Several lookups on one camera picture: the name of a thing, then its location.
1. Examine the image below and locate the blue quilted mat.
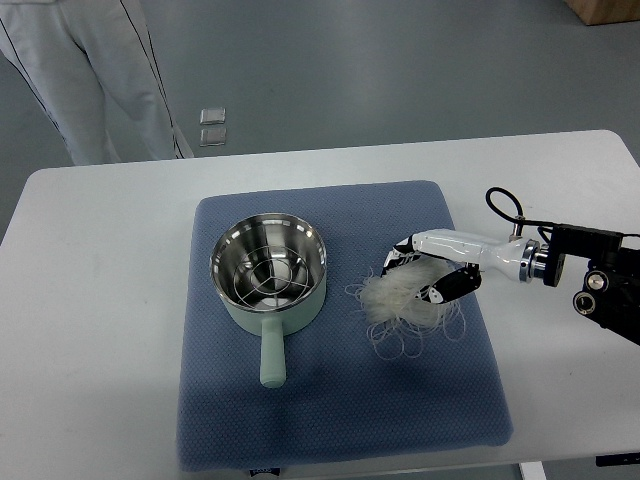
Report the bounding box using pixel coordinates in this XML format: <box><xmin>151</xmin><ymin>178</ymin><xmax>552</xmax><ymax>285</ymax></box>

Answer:
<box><xmin>177</xmin><ymin>180</ymin><xmax>513</xmax><ymax>472</ymax></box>

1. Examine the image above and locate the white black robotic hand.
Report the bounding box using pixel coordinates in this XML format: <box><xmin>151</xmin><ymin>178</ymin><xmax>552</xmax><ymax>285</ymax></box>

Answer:
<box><xmin>382</xmin><ymin>229</ymin><xmax>547</xmax><ymax>304</ymax></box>

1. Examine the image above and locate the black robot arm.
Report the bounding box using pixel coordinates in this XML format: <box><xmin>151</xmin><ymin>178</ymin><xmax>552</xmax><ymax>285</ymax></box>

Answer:
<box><xmin>533</xmin><ymin>223</ymin><xmax>639</xmax><ymax>344</ymax></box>

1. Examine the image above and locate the round wire steamer rack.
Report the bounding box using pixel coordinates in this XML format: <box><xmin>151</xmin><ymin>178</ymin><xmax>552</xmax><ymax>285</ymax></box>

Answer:
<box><xmin>232</xmin><ymin>246</ymin><xmax>315</xmax><ymax>311</ymax></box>

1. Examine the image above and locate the brown cardboard box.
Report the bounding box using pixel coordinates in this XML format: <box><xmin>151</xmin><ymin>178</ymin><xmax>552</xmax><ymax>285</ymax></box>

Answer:
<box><xmin>565</xmin><ymin>0</ymin><xmax>639</xmax><ymax>26</ymax></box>

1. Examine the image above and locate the person in white trousers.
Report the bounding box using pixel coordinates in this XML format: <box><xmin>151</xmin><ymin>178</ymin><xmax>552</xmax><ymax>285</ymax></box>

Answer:
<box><xmin>1</xmin><ymin>1</ymin><xmax>193</xmax><ymax>166</ymax></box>

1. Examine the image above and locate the mint green steel pot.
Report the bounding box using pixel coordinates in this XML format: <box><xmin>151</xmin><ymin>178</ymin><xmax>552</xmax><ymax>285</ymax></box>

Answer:
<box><xmin>210</xmin><ymin>213</ymin><xmax>328</xmax><ymax>388</ymax></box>

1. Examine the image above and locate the upper metal floor plate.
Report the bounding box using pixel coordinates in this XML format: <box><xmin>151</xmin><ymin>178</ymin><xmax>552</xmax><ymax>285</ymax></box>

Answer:
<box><xmin>199</xmin><ymin>107</ymin><xmax>226</xmax><ymax>125</ymax></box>

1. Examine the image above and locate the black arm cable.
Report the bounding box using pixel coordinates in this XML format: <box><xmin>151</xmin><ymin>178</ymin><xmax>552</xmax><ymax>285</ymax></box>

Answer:
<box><xmin>485</xmin><ymin>186</ymin><xmax>556</xmax><ymax>242</ymax></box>

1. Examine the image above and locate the blue label under mat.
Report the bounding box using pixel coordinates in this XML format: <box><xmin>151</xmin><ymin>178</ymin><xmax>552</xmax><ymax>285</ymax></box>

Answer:
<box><xmin>249</xmin><ymin>467</ymin><xmax>281</xmax><ymax>477</ymax></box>

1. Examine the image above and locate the metal floor plate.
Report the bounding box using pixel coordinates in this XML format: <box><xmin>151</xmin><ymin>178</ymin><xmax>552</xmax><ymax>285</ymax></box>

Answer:
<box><xmin>199</xmin><ymin>107</ymin><xmax>226</xmax><ymax>125</ymax></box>
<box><xmin>199</xmin><ymin>126</ymin><xmax>227</xmax><ymax>147</ymax></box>

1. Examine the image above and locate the lower metal floor plate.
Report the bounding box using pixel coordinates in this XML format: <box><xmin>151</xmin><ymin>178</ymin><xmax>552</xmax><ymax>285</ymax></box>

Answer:
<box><xmin>199</xmin><ymin>126</ymin><xmax>227</xmax><ymax>147</ymax></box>

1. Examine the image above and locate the white vermicelli noodle nest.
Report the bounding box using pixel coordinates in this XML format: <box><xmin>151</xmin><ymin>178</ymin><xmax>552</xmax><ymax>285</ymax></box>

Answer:
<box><xmin>345</xmin><ymin>257</ymin><xmax>467</xmax><ymax>361</ymax></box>

